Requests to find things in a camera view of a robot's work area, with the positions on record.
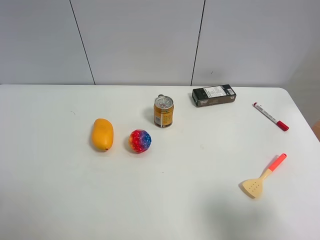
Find yellow mango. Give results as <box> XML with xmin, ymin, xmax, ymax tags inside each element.
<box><xmin>91</xmin><ymin>118</ymin><xmax>114</xmax><ymax>152</ymax></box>

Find red and white marker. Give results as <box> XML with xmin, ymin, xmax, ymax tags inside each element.
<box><xmin>253</xmin><ymin>102</ymin><xmax>289</xmax><ymax>132</ymax></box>

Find black rectangular box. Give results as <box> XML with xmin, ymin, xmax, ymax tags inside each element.
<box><xmin>191</xmin><ymin>84</ymin><xmax>237</xmax><ymax>108</ymax></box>

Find multicoloured glitter ball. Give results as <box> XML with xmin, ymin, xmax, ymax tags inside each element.
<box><xmin>128</xmin><ymin>129</ymin><xmax>152</xmax><ymax>154</ymax></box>

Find beige spatula with orange handle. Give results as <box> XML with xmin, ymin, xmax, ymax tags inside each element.
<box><xmin>239</xmin><ymin>153</ymin><xmax>287</xmax><ymax>199</ymax></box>

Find yellow drink can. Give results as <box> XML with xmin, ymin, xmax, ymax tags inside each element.
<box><xmin>153</xmin><ymin>94</ymin><xmax>174</xmax><ymax>128</ymax></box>

